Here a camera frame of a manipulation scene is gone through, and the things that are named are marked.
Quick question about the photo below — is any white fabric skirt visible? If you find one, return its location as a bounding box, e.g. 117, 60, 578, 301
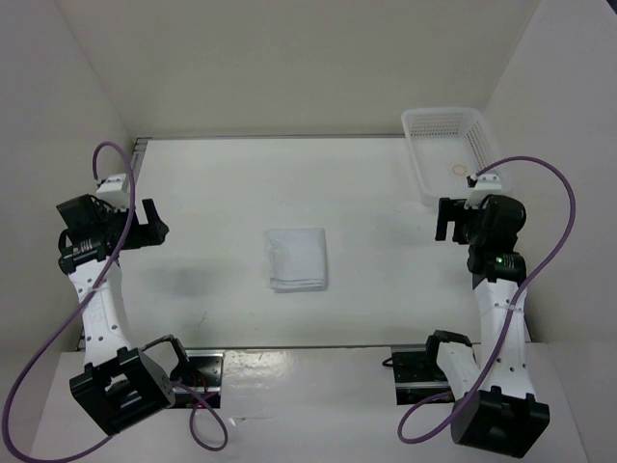
265, 228, 329, 293

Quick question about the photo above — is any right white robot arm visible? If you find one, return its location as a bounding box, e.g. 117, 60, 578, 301
421, 195, 550, 458

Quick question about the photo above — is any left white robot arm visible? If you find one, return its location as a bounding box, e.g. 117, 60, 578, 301
57, 194, 192, 436

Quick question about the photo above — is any orange rubber band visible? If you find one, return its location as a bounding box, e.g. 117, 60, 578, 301
452, 164, 468, 177

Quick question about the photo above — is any white perforated plastic basket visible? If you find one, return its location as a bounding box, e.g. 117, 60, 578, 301
401, 107, 502, 209

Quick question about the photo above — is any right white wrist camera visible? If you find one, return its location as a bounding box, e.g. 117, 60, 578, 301
464, 172, 503, 209

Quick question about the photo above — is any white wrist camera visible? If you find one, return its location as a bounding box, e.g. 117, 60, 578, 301
464, 172, 503, 209
94, 174, 130, 212

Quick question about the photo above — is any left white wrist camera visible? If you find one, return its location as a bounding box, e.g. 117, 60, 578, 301
94, 174, 130, 212

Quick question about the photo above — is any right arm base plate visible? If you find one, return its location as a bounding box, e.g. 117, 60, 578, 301
382, 331, 480, 405

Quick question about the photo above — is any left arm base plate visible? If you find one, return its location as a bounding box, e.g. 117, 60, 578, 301
170, 349, 225, 409

